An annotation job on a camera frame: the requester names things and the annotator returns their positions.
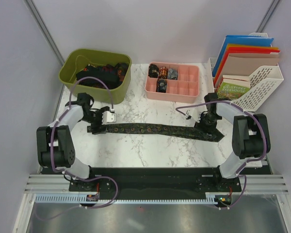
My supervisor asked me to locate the rolled dark patterned tie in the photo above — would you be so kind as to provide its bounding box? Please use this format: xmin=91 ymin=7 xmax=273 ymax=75
xmin=148 ymin=64 xmax=159 ymax=78

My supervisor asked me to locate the aluminium frame rail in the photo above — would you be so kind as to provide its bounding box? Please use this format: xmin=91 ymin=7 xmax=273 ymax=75
xmin=25 ymin=175 xmax=288 ymax=195

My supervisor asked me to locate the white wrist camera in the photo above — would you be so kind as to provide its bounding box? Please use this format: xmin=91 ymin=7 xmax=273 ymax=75
xmin=185 ymin=108 xmax=201 ymax=122
xmin=102 ymin=111 xmax=117 ymax=125

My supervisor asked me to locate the beige folder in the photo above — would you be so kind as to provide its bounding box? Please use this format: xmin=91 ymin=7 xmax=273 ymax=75
xmin=213 ymin=52 xmax=280 ymax=88

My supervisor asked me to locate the dark green leaf-patterned tie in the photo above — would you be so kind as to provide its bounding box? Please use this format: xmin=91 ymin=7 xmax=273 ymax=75
xmin=87 ymin=123 xmax=224 ymax=142

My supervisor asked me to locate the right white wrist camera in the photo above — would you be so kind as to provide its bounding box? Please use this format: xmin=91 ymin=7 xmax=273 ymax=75
xmin=185 ymin=108 xmax=201 ymax=122

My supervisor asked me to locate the white perforated file holder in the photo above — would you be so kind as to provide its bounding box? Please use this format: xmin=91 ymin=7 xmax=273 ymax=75
xmin=208 ymin=33 xmax=284 ymax=111

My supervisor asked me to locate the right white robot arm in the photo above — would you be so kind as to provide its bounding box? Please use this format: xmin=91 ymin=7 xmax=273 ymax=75
xmin=194 ymin=93 xmax=271 ymax=191

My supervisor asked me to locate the rolled dark blue tie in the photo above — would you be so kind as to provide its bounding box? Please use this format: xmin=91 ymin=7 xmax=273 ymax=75
xmin=156 ymin=79 xmax=167 ymax=93

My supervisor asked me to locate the red folder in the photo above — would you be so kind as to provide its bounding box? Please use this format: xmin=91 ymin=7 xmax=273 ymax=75
xmin=213 ymin=45 xmax=280 ymax=87

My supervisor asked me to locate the white slotted cable duct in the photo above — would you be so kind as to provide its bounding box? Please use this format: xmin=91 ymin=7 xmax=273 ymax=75
xmin=34 ymin=193 xmax=219 ymax=204

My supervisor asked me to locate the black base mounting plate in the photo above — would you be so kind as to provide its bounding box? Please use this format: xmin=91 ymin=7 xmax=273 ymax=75
xmin=68 ymin=167 xmax=241 ymax=200

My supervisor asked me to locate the orange folder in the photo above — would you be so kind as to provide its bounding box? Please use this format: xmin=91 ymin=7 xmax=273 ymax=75
xmin=213 ymin=44 xmax=280 ymax=79

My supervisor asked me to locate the rolled red orange tie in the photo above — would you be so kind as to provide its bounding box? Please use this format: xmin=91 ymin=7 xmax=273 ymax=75
xmin=159 ymin=66 xmax=169 ymax=79

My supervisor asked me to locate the green treehouse book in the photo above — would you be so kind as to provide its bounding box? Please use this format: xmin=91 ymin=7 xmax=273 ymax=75
xmin=216 ymin=75 xmax=251 ymax=100

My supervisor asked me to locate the pile of dark ties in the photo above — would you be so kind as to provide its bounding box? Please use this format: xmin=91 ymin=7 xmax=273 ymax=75
xmin=76 ymin=63 xmax=129 ymax=89

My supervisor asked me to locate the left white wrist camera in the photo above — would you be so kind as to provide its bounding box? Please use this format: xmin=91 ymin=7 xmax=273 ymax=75
xmin=102 ymin=111 xmax=117 ymax=125

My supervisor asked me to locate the rolled grey tie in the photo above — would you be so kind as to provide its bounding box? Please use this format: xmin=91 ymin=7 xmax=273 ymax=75
xmin=167 ymin=68 xmax=178 ymax=80

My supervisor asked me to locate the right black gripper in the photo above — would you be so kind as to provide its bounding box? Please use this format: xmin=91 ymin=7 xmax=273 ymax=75
xmin=193 ymin=112 xmax=220 ymax=140

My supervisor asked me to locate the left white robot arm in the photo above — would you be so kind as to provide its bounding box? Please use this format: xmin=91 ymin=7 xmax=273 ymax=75
xmin=36 ymin=93 xmax=110 ymax=191

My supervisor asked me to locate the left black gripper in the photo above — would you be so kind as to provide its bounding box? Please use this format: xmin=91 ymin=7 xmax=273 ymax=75
xmin=81 ymin=106 xmax=110 ymax=135

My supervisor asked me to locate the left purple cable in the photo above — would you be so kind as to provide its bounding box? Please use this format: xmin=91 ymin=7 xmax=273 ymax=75
xmin=34 ymin=76 xmax=118 ymax=221

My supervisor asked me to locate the olive green plastic bin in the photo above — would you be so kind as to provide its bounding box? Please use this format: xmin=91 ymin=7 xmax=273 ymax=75
xmin=59 ymin=49 xmax=132 ymax=104

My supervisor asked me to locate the blue folder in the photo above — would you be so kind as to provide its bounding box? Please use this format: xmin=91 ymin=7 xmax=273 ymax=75
xmin=212 ymin=35 xmax=274 ymax=77

